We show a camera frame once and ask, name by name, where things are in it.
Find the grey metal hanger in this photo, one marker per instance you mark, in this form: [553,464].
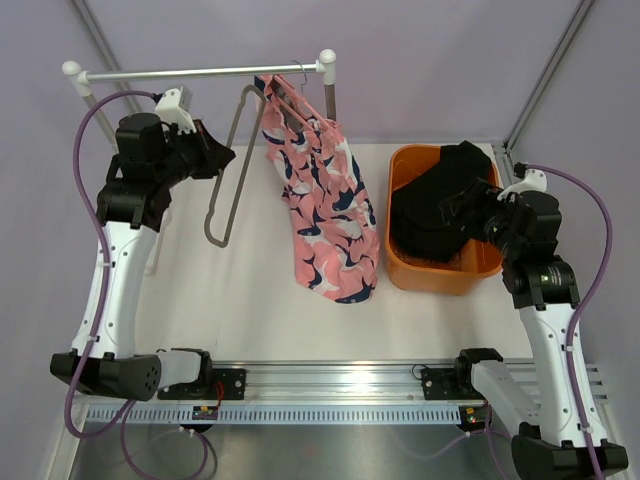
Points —
[228,187]

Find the pink shark print shorts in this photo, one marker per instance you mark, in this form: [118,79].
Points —
[335,238]

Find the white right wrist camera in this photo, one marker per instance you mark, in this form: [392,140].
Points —
[529,179]

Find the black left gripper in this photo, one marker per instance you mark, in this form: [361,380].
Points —
[215,156]

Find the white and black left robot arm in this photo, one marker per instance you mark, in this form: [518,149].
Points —
[153,156]

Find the pink hanger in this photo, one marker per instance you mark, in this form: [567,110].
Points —
[292,98]

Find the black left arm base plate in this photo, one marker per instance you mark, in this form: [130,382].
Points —
[229,383]

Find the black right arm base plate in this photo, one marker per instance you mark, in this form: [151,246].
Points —
[447,384]

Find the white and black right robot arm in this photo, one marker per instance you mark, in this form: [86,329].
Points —
[560,435]

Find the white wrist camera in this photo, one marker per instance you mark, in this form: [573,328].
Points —
[529,179]
[173,108]

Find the black shorts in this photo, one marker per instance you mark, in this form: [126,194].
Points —
[416,221]

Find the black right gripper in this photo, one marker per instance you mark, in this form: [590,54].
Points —
[480,195]

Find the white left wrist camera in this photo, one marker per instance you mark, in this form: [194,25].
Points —
[173,108]

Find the aluminium front rail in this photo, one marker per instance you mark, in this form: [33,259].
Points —
[331,383]

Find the white slotted cable duct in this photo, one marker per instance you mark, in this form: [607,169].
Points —
[235,414]

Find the orange plastic basket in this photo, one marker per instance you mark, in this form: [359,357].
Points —
[475,262]

